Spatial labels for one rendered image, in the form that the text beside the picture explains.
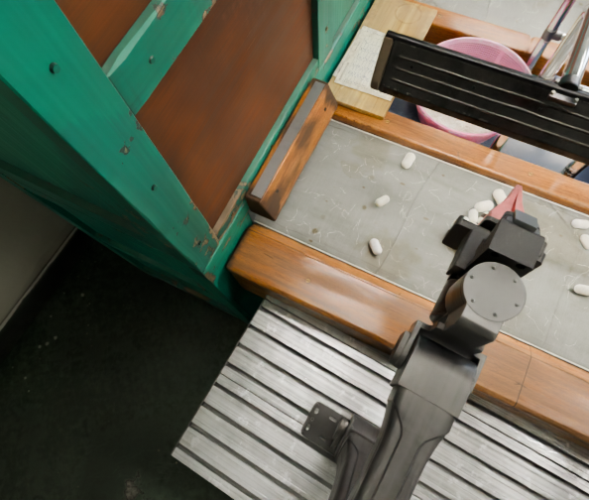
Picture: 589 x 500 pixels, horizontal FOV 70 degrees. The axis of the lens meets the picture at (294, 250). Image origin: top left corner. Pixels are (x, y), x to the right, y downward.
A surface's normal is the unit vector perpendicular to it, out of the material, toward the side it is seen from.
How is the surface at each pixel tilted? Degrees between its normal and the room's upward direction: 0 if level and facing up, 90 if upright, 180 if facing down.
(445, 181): 0
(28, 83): 90
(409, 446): 1
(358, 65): 0
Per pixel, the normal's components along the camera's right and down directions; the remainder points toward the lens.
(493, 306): -0.05, -0.34
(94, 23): 0.89, 0.40
